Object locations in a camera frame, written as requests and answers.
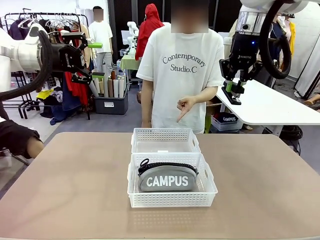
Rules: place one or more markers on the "background person white T-shirt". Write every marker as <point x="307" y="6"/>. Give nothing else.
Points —
<point x="100" y="35"/>

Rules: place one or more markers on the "person's left hand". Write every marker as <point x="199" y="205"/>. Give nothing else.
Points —
<point x="188" y="103"/>

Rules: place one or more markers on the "grey paper roll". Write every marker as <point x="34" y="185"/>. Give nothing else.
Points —
<point x="93" y="88"/>

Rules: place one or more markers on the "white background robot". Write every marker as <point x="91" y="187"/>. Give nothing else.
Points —
<point x="132" y="35"/>

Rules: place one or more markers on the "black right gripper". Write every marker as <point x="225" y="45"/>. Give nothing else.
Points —
<point x="243" y="47"/>

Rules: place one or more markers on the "person in red hoodie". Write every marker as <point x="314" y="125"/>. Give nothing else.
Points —
<point x="146" y="30"/>

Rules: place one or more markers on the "black bag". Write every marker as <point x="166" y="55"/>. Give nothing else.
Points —
<point x="291" y="132"/>

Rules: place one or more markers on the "white side table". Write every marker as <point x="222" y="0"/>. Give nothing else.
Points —
<point x="265" y="107"/>

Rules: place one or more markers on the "beige hanging garment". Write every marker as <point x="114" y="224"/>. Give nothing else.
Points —
<point x="87" y="55"/>

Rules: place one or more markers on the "black metal clothes rack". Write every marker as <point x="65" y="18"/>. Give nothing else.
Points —
<point x="85" y="17"/>

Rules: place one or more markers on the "yellow hanging garment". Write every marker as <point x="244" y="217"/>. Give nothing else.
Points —
<point x="293" y="37"/>

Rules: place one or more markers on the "dark grey storage bin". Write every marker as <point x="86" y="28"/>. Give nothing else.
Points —
<point x="110" y="105"/>

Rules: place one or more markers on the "white paper roll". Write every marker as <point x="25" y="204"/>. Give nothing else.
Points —
<point x="116" y="88"/>
<point x="121" y="86"/>

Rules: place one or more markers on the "white leaning panel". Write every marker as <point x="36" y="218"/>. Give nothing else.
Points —
<point x="310" y="70"/>

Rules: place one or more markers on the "red hanging dress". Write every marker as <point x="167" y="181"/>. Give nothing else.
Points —
<point x="77" y="90"/>

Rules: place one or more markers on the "person in white printed T-shirt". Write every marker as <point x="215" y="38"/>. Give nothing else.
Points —
<point x="180" y="82"/>

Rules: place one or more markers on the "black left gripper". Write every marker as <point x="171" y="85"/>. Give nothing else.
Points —
<point x="67" y="57"/>

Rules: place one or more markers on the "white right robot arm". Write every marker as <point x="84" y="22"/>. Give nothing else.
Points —
<point x="250" y="21"/>

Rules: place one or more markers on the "white basket with CAMPUS case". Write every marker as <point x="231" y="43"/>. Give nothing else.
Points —
<point x="226" y="122"/>

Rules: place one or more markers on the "seated person black shorts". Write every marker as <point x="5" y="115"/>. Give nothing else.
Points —
<point x="17" y="135"/>

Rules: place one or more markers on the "person's right forearm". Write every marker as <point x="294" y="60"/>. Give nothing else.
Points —
<point x="147" y="107"/>

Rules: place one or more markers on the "green cloth covered table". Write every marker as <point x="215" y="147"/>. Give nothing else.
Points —
<point x="127" y="62"/>

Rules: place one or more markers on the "dark navy hanging coat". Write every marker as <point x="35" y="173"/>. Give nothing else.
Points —
<point x="16" y="31"/>

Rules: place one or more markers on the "blue denim garment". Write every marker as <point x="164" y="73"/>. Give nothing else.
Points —
<point x="65" y="105"/>

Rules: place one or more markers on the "white perforated plastic basket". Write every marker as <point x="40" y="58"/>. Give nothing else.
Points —
<point x="170" y="200"/>
<point x="165" y="136"/>

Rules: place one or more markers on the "person's left forearm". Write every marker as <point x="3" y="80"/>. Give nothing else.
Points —
<point x="208" y="93"/>

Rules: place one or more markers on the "grey CAMPUS pencil case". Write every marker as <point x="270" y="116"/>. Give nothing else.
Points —
<point x="167" y="181"/>

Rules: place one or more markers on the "brown paper roll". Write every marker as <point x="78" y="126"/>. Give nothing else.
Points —
<point x="111" y="87"/>

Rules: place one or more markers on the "yellow cloth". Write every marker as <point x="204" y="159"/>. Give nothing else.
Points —
<point x="45" y="94"/>

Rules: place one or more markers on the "person's right hand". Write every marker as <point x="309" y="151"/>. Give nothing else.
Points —
<point x="146" y="123"/>

